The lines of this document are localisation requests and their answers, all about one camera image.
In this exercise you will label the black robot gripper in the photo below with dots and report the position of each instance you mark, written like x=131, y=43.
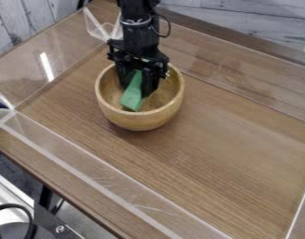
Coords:
x=136, y=53

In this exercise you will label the green rectangular block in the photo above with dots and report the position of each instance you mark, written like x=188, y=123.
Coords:
x=132, y=96

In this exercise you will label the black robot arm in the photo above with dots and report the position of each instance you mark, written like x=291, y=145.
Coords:
x=139, y=9

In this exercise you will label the light wooden bowl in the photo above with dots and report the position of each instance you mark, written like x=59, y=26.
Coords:
x=159, y=108

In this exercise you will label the clear acrylic front barrier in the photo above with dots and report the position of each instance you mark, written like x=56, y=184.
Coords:
x=150, y=184

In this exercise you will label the black table leg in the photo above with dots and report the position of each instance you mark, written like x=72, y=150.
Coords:
x=46, y=197

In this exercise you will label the clear acrylic corner bracket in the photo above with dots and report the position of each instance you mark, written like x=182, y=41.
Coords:
x=103, y=31

